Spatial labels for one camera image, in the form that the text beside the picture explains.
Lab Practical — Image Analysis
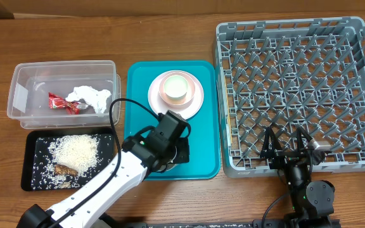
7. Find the white rice pile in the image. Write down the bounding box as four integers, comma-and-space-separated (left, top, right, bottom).
52, 135, 98, 173

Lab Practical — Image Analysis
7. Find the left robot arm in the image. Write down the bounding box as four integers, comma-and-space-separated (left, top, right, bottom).
18, 111, 191, 227

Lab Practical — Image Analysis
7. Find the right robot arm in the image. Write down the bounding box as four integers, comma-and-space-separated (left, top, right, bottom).
260, 127, 341, 227

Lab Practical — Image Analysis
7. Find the grey dishwasher rack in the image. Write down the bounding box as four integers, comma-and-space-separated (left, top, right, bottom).
215, 16, 365, 178

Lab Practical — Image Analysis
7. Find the pink bowl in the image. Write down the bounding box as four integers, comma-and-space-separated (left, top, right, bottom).
159, 71, 196, 107

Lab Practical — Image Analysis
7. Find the black tray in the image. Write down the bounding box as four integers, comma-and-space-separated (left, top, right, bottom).
21, 127, 114, 191

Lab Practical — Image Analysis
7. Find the red snack wrapper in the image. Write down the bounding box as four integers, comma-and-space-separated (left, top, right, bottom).
48, 92, 89, 115

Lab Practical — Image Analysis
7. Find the pink plate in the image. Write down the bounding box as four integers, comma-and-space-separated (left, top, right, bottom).
148, 70, 204, 119

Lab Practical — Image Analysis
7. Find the white paper cup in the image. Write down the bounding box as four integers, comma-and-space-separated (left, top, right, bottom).
163, 75, 188, 99

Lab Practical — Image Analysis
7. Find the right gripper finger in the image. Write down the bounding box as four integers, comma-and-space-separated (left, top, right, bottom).
296, 127, 312, 150
262, 127, 282, 152

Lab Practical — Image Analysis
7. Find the brown food piece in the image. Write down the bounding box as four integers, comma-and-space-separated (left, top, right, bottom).
54, 164, 78, 177

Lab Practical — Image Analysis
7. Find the teal serving tray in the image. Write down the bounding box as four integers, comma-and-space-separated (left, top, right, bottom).
124, 60, 221, 181

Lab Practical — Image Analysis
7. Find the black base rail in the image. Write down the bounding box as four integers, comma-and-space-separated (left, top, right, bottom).
99, 215, 342, 228

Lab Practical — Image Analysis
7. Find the clear plastic bin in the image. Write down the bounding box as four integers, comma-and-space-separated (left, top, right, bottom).
7, 60, 121, 129

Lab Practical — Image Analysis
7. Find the grey small bowl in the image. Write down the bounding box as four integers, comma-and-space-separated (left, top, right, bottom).
156, 159, 180, 173

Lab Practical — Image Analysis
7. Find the white napkin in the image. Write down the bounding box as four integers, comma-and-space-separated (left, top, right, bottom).
65, 85, 112, 113

